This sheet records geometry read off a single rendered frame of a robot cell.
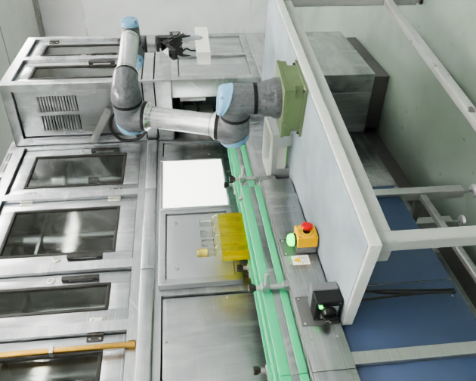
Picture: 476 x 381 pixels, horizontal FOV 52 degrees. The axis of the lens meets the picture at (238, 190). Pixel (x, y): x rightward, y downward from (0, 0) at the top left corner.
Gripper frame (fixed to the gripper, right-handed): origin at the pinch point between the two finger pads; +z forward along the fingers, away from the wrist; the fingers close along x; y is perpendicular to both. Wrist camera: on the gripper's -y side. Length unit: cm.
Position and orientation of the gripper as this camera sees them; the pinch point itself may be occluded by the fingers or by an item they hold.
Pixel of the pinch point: (199, 44)
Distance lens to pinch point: 239.4
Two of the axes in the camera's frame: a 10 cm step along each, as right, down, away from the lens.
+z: 9.9, -0.5, 1.0
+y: -1.1, -7.0, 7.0
